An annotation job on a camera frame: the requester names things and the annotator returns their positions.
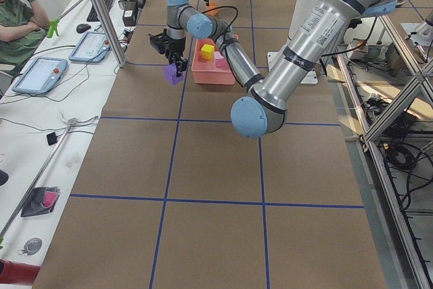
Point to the orange foam cube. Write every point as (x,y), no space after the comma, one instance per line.
(212,9)

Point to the purple foam cube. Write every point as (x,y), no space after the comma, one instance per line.
(171,74)

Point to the yellow foam cube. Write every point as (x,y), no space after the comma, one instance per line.
(207,52)

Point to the pink foam cube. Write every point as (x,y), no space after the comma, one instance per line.
(219,60)

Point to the pink plastic bin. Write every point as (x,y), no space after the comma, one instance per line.
(205,72)

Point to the far teach pendant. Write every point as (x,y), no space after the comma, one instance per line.
(93,47)

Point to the teach pendant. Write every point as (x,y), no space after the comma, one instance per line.
(41,76)
(93,47)

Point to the black computer mouse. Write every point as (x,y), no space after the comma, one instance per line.
(81,28)

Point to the aluminium rod on table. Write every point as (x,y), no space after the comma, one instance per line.
(69,124)

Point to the green clamp tool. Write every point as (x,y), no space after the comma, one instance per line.
(53,28)

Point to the near teach pendant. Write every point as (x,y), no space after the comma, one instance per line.
(41,76)

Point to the seated person green shirt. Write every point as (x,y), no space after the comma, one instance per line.
(24,24)

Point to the pink and grey pouch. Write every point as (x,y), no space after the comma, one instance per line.
(41,201)

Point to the round metal disc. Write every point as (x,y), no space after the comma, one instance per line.
(31,247)

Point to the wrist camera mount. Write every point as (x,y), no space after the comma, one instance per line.
(159,42)

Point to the aluminium frame post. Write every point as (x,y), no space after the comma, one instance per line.
(106,22)

